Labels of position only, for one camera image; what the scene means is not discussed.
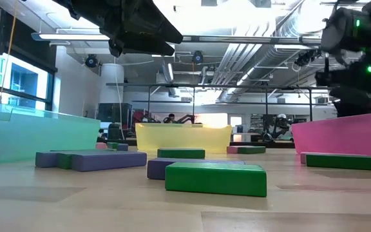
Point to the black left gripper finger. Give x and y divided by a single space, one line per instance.
140 48
153 25

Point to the purple rectangular block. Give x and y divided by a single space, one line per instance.
156 169
45 159
108 161
123 147

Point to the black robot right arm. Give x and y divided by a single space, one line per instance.
343 29

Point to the long ceiling light fixture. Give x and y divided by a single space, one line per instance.
72 36

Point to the pink translucent plastic bin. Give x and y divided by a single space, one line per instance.
349 135

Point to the white cylindrical column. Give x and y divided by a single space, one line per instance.
111 83

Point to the black round ceiling speaker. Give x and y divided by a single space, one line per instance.
197 57
91 61

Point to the black ceiling spotlight cluster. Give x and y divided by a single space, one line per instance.
306 58

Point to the red machine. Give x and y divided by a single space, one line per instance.
140 117

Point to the black monitor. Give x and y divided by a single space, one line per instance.
114 112

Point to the person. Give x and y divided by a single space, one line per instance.
171 118

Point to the distant black robot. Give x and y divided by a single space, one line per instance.
274 129

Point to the black office chair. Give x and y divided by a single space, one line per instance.
114 132

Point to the silver ceiling pipes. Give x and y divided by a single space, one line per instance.
234 61

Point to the yellow translucent plastic bin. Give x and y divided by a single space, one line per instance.
185 137

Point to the green translucent plastic bin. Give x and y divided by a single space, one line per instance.
27 138

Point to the black overhead rack frame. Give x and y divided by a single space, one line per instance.
205 86

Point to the black metal table frame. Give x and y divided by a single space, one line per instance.
269 145

